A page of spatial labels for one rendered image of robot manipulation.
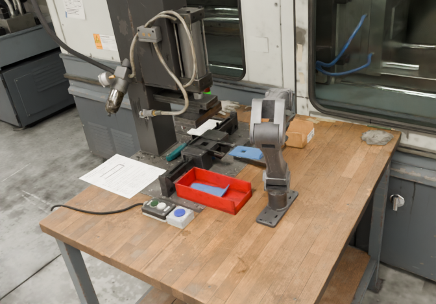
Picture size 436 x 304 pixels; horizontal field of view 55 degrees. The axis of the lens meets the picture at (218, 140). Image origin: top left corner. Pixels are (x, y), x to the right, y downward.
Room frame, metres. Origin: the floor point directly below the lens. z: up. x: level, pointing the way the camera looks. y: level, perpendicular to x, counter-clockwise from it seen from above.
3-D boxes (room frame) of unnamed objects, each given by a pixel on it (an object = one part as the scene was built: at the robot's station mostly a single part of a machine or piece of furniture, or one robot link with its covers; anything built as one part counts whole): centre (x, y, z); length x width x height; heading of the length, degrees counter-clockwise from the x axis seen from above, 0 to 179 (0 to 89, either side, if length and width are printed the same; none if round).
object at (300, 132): (1.59, -0.28, 0.93); 0.25 x 0.13 x 0.08; 54
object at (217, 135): (1.48, 0.05, 0.98); 0.20 x 0.10 x 0.01; 144
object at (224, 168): (1.54, 0.10, 0.88); 0.65 x 0.50 x 0.03; 144
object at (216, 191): (1.24, 0.06, 0.92); 0.15 x 0.07 x 0.03; 60
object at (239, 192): (1.22, 0.04, 0.93); 0.25 x 0.12 x 0.06; 54
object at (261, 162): (1.47, -0.17, 0.91); 0.17 x 0.16 x 0.02; 144
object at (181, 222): (1.11, 0.16, 0.90); 0.07 x 0.07 x 0.06; 54
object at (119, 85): (1.54, 0.35, 1.25); 0.19 x 0.07 x 0.19; 144
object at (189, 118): (1.50, 0.12, 1.22); 0.26 x 0.18 x 0.30; 54
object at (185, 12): (1.47, 0.06, 1.37); 0.11 x 0.09 x 0.30; 144
